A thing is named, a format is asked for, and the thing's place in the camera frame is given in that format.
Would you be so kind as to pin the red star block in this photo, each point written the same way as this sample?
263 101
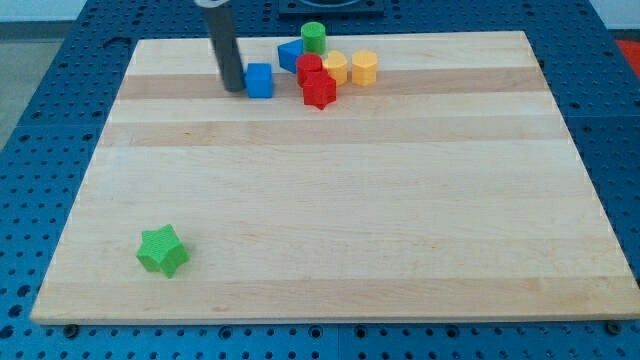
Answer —
319 89

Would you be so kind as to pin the blue cube block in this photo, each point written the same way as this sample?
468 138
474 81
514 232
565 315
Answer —
259 80

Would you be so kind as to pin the red cylinder block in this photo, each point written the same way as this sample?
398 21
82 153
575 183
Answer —
305 64

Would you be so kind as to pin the yellow heart block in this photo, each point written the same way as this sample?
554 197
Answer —
336 64

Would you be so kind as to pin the yellow hexagon block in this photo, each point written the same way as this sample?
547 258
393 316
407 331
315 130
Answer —
364 66

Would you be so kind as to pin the light wooden board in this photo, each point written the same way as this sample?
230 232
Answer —
450 190

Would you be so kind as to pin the blue triangle block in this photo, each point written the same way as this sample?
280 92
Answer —
288 54

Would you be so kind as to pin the green cylinder block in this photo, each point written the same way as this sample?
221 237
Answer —
313 35

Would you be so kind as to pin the green star block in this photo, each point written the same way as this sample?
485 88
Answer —
162 251

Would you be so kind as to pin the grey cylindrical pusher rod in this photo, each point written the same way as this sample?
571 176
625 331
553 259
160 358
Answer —
218 17

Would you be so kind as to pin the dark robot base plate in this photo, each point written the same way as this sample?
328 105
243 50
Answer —
329 7

